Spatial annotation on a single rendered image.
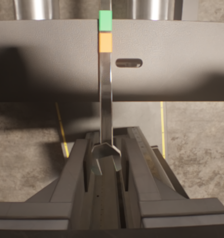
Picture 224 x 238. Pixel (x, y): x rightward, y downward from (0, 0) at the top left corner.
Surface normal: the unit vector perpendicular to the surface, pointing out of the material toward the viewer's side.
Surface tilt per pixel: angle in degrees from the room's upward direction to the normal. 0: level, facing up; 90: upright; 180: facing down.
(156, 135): 0
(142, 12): 25
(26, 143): 0
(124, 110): 0
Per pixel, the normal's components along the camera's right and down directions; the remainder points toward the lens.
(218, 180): 0.03, 0.28
